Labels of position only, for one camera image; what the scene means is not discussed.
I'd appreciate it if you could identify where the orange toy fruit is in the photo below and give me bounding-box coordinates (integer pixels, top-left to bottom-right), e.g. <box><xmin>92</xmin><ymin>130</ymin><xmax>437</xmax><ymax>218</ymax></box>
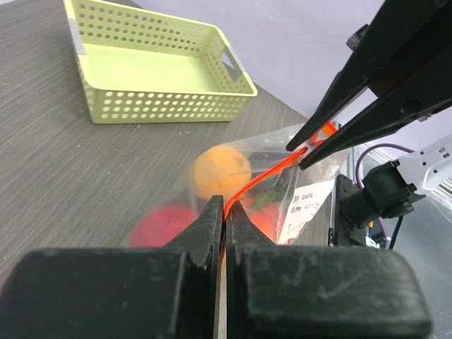
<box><xmin>191</xmin><ymin>145</ymin><xmax>251</xmax><ymax>200</ymax></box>

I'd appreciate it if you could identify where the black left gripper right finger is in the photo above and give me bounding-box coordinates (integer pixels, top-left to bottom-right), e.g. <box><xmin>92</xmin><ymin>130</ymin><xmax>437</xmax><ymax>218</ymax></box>
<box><xmin>224</xmin><ymin>202</ymin><xmax>432</xmax><ymax>338</ymax></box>

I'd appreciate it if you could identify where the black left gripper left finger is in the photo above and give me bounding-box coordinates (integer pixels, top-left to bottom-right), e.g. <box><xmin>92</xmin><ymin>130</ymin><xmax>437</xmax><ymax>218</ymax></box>
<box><xmin>1</xmin><ymin>196</ymin><xmax>224</xmax><ymax>338</ymax></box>

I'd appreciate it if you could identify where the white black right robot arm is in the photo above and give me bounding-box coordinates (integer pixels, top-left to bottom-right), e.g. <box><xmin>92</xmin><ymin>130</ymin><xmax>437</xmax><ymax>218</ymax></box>
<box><xmin>286</xmin><ymin>1</ymin><xmax>451</xmax><ymax>246</ymax></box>

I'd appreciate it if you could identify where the clear zip top bag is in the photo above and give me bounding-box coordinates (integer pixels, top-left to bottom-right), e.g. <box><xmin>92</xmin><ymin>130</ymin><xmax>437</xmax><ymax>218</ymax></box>
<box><xmin>149</xmin><ymin>122</ymin><xmax>347</xmax><ymax>244</ymax></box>

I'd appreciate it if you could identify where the red apple toy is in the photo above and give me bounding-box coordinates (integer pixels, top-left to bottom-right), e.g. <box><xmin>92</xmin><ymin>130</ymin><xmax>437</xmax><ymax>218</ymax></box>
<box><xmin>129</xmin><ymin>205</ymin><xmax>198</xmax><ymax>247</ymax></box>

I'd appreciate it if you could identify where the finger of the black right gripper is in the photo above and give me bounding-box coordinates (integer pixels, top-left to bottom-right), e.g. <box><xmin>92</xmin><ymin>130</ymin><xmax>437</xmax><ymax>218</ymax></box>
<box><xmin>299</xmin><ymin>37</ymin><xmax>451</xmax><ymax>170</ymax></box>
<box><xmin>286</xmin><ymin>1</ymin><xmax>451</xmax><ymax>152</ymax></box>

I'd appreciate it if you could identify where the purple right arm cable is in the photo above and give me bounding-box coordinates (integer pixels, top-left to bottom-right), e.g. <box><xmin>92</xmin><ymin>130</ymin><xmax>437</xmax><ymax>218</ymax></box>
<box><xmin>355</xmin><ymin>143</ymin><xmax>416</xmax><ymax>188</ymax></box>

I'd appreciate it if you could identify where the pale green perforated basket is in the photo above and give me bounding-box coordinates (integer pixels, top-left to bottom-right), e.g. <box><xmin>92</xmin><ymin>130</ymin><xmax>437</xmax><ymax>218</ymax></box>
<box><xmin>64</xmin><ymin>1</ymin><xmax>258</xmax><ymax>124</ymax></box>

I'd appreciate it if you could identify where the peach toy fruit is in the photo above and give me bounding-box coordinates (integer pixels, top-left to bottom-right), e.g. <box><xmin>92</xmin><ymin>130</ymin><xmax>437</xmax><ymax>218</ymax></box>
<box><xmin>240</xmin><ymin>198</ymin><xmax>279</xmax><ymax>242</ymax></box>

